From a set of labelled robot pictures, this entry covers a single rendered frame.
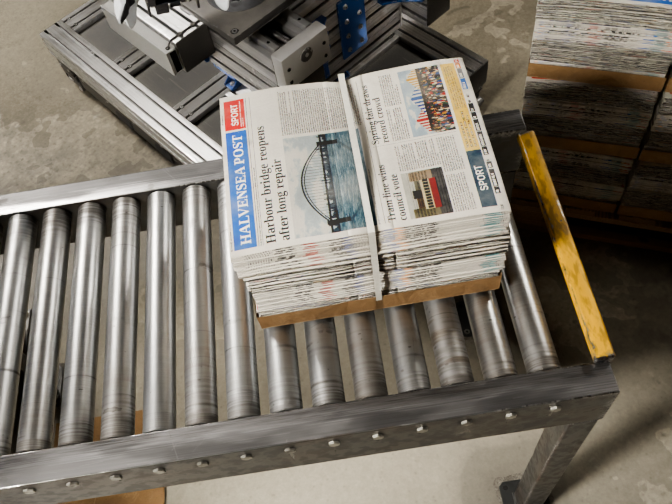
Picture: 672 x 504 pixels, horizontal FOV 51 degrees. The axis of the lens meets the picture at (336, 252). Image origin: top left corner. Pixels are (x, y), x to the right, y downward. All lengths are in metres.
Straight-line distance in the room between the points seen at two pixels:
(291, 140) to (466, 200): 0.26
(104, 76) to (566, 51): 1.47
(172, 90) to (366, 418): 1.55
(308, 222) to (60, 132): 1.86
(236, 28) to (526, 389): 0.93
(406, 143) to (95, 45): 1.77
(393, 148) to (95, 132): 1.78
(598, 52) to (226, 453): 1.11
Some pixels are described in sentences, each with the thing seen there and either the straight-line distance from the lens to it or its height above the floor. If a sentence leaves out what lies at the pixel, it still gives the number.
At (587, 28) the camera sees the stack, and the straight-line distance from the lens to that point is 1.60.
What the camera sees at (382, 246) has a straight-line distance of 0.95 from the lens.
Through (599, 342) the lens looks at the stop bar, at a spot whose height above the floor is 0.82.
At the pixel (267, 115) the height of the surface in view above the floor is 1.03.
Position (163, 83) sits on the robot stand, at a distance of 2.40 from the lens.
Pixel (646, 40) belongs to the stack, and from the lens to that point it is 1.62.
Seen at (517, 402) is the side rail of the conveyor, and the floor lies 0.80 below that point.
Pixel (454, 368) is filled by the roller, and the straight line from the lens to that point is 1.08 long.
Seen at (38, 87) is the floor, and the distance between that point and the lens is 2.92.
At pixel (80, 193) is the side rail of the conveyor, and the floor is 0.80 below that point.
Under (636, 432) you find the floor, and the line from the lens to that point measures 1.96.
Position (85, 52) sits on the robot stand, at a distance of 2.59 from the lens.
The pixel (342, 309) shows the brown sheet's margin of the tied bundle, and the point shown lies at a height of 0.83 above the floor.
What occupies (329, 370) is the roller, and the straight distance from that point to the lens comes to 1.09.
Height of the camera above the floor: 1.80
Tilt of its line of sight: 58 degrees down
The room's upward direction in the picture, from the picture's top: 11 degrees counter-clockwise
